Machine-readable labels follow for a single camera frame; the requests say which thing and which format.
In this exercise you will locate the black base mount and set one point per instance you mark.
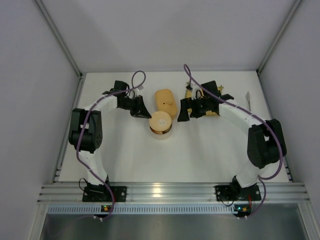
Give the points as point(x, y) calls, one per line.
point(227, 193)
point(120, 193)

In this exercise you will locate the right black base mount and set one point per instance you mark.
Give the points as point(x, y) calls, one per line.
point(227, 193)

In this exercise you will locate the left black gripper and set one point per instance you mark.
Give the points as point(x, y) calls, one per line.
point(136, 105)

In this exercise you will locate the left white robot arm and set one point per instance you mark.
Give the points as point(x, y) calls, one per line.
point(86, 136)

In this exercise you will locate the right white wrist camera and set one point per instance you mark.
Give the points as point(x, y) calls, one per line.
point(190, 90)

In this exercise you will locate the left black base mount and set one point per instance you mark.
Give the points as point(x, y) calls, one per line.
point(120, 193)

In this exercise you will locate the bamboo mat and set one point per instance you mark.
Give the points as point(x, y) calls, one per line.
point(215, 113)

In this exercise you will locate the orange oval lunch box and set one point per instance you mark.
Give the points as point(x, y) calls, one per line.
point(169, 109)

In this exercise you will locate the round wooden lid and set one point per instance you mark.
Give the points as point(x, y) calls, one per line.
point(160, 122)

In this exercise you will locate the aluminium rail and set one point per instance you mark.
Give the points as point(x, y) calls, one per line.
point(172, 193)

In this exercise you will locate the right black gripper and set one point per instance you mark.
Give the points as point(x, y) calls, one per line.
point(192, 109)

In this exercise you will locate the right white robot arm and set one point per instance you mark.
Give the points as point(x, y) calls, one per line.
point(265, 140)

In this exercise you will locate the metal food tongs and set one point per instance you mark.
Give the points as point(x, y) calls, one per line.
point(248, 101)

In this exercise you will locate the round steel bowl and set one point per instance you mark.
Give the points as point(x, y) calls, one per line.
point(161, 135)

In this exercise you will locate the perforated cable tray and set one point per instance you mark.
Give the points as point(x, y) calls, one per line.
point(147, 209)

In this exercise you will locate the orange oval box lid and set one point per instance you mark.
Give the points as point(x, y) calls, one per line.
point(164, 96)

